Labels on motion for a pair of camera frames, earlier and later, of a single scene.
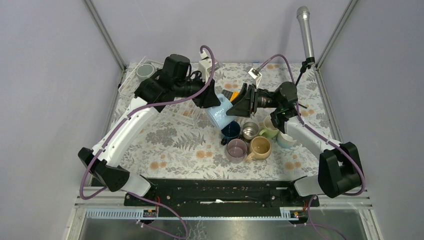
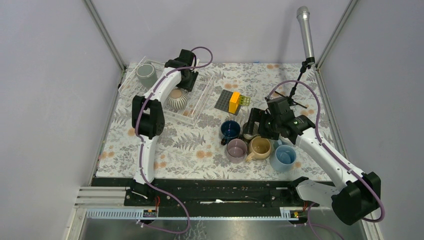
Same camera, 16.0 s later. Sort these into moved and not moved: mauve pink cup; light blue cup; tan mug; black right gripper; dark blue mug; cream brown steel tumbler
Moved: black right gripper; light blue cup
Not moved: tan mug; cream brown steel tumbler; dark blue mug; mauve pink cup
